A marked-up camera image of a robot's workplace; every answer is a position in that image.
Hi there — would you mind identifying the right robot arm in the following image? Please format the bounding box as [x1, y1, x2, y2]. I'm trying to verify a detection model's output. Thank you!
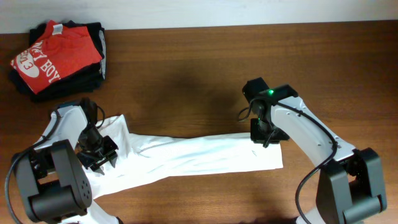
[242, 78, 387, 224]

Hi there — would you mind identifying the white printed t-shirt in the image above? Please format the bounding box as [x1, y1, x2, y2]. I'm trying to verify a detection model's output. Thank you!
[82, 114, 284, 200]

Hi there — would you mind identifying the red folded printed t-shirt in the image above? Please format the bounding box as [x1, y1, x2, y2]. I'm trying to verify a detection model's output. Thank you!
[10, 20, 102, 94]

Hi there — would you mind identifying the black folded clothes stack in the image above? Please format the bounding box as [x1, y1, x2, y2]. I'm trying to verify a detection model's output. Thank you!
[8, 21, 106, 103]

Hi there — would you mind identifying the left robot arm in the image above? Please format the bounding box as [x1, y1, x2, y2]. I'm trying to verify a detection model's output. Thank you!
[7, 98, 118, 223]

